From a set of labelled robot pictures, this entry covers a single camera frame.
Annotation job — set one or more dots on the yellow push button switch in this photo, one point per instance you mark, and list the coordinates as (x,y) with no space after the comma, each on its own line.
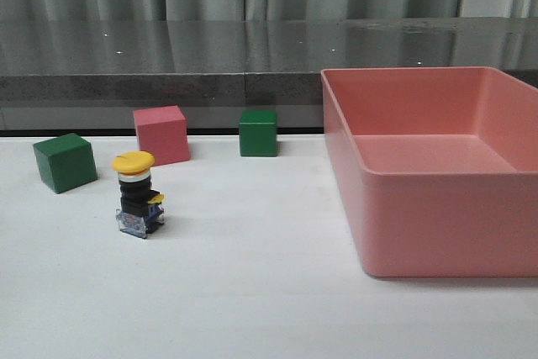
(141,212)

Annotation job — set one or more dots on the green cube near bin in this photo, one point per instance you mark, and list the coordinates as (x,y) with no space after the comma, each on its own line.
(258,133)

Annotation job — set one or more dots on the pink cube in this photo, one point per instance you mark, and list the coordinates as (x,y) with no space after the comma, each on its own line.
(162,132)

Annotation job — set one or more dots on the pink plastic bin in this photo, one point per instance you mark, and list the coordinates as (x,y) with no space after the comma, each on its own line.
(437,169)

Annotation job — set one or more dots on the green cube far left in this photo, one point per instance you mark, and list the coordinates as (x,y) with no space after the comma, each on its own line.
(65,162)

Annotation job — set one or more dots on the grey stone counter ledge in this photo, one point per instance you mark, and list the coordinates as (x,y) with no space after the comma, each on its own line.
(89,76)

